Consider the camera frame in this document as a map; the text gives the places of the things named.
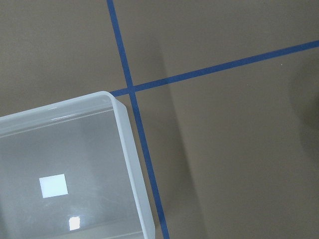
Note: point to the translucent white plastic box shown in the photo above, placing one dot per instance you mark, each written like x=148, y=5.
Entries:
x=70, y=170

